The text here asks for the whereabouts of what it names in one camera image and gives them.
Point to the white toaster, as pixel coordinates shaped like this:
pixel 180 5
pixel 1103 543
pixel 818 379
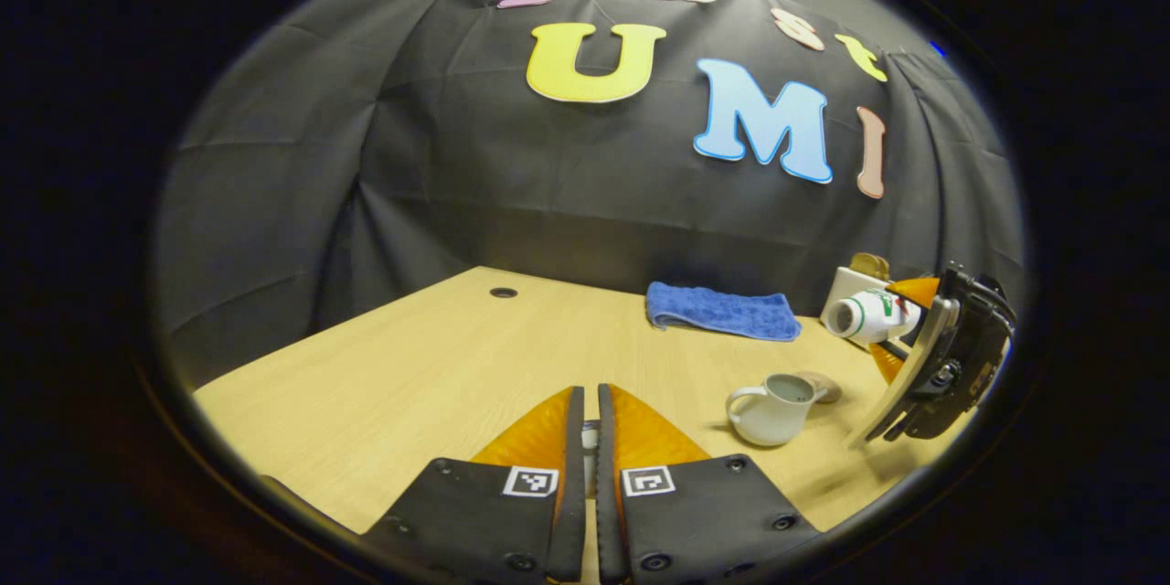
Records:
pixel 845 281

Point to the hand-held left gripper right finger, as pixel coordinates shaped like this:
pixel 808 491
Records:
pixel 605 494

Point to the black backdrop cloth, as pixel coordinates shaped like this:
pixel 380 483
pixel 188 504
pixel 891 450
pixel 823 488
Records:
pixel 512 174

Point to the white water bottle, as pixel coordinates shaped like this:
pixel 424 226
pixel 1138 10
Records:
pixel 873 315

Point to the round brown coaster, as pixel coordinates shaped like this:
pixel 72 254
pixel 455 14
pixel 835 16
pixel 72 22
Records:
pixel 827 387

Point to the white ceramic teacup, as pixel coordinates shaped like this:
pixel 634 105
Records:
pixel 772 416

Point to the blue folded towel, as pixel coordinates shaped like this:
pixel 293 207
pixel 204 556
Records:
pixel 722 311

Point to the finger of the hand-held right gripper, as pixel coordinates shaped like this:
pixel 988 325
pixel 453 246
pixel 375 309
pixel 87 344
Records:
pixel 888 364
pixel 919 291

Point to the brown toast slice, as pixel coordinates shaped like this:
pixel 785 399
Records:
pixel 868 265

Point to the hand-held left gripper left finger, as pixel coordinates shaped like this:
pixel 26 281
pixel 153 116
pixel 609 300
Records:
pixel 574 475

